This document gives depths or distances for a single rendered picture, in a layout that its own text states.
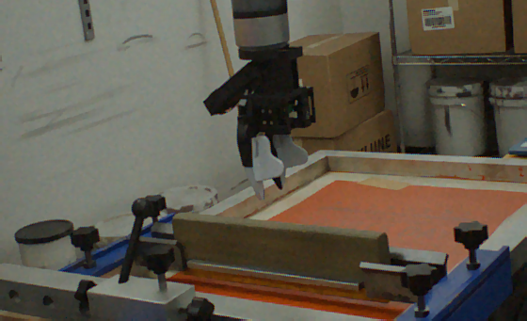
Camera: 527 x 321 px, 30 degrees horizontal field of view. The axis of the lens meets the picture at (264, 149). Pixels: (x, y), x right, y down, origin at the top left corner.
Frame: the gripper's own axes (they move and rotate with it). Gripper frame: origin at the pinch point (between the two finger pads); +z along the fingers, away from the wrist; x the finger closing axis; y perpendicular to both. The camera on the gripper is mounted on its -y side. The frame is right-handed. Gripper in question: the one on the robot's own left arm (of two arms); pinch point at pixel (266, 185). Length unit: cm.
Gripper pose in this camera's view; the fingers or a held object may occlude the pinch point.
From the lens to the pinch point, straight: 141.4
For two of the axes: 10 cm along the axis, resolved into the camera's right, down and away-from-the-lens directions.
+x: 5.5, -2.6, 8.0
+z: 1.1, 9.6, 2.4
